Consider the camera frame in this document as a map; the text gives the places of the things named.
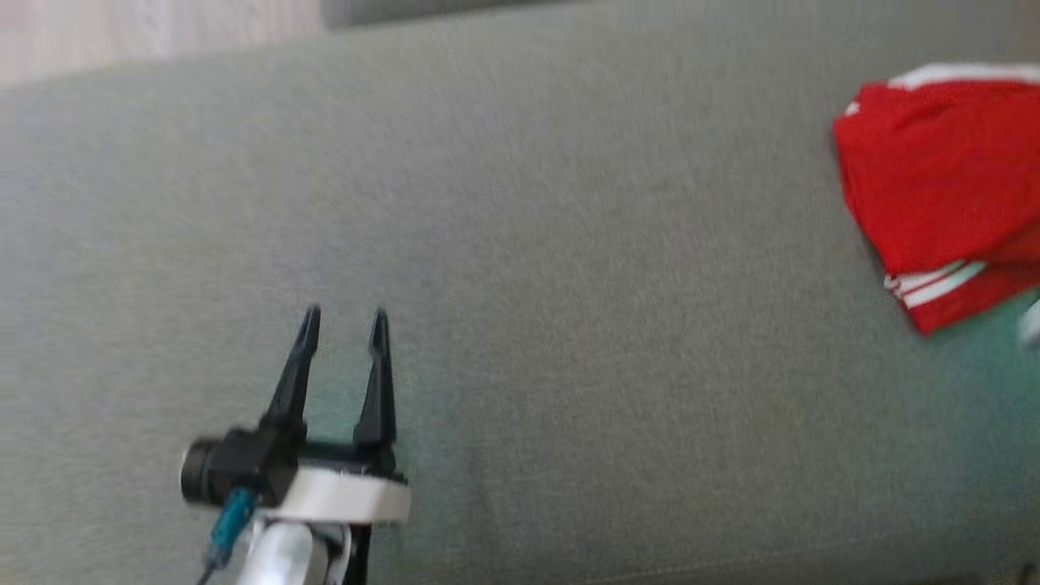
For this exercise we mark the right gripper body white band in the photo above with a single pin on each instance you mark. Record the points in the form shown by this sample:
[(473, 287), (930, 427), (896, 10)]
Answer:
[(1032, 325)]

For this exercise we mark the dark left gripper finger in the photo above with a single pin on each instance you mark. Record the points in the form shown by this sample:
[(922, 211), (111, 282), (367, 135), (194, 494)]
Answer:
[(378, 390), (292, 382)]

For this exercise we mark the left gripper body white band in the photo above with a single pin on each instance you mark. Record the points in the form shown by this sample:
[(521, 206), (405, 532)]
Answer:
[(341, 491)]

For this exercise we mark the red and white basketball jersey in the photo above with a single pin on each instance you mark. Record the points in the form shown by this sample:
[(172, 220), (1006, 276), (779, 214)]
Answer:
[(934, 187)]

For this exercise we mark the large grey sofa seat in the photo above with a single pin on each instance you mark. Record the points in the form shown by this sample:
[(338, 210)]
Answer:
[(569, 284)]

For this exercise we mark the grey sofa cushion with seam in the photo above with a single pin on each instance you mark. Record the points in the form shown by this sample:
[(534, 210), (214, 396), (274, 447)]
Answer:
[(422, 10)]

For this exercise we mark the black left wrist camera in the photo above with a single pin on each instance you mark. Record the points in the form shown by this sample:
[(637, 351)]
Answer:
[(236, 467)]

